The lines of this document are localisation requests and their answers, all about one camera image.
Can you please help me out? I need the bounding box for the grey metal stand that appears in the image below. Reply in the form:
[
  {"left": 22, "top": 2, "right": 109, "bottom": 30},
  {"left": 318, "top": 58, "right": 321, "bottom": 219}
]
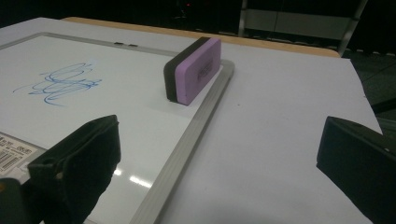
[{"left": 237, "top": 0, "right": 368, "bottom": 57}]

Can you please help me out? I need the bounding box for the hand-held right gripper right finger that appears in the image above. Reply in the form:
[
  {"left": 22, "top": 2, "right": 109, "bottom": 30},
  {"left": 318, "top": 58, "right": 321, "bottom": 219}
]
[{"left": 316, "top": 116, "right": 396, "bottom": 224}]

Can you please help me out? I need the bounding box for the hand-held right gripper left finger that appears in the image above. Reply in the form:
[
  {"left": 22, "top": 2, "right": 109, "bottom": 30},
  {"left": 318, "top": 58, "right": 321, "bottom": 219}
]
[{"left": 27, "top": 114, "right": 121, "bottom": 224}]

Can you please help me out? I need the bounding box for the grey framed whiteboard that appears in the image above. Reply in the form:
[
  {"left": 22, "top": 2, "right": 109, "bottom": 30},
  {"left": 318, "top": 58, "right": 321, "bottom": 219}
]
[{"left": 0, "top": 31, "right": 236, "bottom": 224}]

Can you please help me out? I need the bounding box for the white table cover sheet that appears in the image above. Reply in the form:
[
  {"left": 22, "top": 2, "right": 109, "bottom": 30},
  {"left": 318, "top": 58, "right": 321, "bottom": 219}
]
[{"left": 0, "top": 17, "right": 383, "bottom": 224}]

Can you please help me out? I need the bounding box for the purple and black whiteboard eraser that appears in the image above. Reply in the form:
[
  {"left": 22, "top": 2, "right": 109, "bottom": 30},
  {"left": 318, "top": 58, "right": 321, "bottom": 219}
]
[{"left": 163, "top": 36, "right": 222, "bottom": 106}]

